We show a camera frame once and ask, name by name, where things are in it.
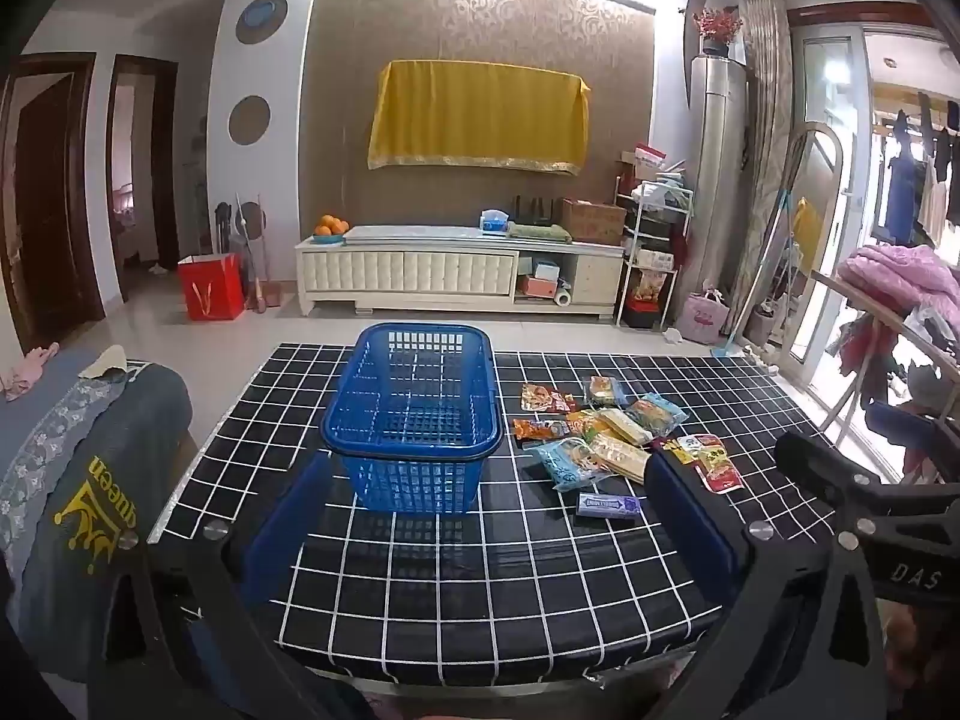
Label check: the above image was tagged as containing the silver standing air conditioner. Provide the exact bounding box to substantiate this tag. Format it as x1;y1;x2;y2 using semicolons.
675;55;748;302

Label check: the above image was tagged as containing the cardboard box on cabinet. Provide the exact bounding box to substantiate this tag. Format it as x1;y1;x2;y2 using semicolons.
560;199;626;245

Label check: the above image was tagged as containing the orange snack pouch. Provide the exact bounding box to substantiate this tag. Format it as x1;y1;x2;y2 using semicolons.
565;410;613;442

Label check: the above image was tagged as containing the light blue pastry pack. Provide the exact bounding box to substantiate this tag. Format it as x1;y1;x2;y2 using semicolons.
530;437;612;493

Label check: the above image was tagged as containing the red yellow tofu snack bag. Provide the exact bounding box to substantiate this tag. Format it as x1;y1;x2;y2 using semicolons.
664;434;743;496

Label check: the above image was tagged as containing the black white grid tablecloth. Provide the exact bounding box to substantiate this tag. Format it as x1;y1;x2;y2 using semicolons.
148;341;887;691

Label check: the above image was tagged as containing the green-end cracker pack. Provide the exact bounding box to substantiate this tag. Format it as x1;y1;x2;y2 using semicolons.
589;434;649;484

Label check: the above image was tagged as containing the purple Doublemint gum box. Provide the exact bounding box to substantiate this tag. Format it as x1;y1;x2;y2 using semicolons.
576;493;643;520

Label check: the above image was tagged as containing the plate of oranges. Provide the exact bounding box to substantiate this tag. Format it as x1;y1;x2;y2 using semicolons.
311;215;350;244

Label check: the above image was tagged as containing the pink gift bag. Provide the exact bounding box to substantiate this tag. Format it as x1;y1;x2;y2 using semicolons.
675;289;729;346

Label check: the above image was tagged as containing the red paper bag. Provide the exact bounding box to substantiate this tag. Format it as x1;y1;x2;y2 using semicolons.
178;254;244;322

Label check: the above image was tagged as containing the red pizza snack bag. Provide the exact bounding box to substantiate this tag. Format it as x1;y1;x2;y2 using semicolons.
521;382;579;415

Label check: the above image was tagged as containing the grey queen print cushion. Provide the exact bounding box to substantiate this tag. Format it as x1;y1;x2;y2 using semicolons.
2;349;192;683

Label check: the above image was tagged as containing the blue plastic basket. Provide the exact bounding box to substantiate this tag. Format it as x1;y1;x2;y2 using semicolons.
319;322;505;515

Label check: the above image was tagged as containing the orange sausage stick pack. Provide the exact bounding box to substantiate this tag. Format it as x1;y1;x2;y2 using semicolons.
512;419;571;444

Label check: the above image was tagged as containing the white metal shelf rack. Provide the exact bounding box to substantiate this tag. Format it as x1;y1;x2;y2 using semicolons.
613;172;693;328

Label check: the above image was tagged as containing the light blue bread pack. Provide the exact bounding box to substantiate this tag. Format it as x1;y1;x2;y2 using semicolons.
626;392;688;439

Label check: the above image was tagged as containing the clear soda cracker pack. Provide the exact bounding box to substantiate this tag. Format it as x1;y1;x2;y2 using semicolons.
597;408;654;447

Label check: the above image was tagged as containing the red flower pot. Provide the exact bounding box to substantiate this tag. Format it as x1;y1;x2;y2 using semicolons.
693;8;743;57

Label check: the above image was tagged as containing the blue tissue box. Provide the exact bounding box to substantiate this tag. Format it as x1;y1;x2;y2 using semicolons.
478;208;509;234

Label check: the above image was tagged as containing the yellow cloth covered TV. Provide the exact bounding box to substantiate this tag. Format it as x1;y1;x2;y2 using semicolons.
368;60;590;176

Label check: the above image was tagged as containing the pink blanket on rack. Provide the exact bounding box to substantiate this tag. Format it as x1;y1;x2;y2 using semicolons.
836;244;958;332

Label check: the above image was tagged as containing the blue cartoon bread pack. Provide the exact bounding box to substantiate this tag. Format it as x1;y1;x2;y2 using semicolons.
586;376;630;408

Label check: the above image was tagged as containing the white TV cabinet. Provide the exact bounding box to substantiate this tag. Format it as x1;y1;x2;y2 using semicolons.
295;224;623;320

